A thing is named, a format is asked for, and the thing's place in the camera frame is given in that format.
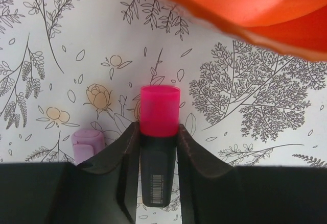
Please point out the lilac pastel highlighter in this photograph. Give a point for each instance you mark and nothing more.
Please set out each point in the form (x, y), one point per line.
(86, 143)

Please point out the orange round desk organizer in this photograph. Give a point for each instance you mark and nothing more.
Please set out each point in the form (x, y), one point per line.
(295, 27)

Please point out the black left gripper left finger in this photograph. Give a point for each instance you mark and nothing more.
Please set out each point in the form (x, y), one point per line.
(102, 189)

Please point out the pink cap black highlighter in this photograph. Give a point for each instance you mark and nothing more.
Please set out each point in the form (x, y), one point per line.
(159, 122)

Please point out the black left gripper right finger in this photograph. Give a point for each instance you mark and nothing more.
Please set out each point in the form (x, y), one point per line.
(211, 191)

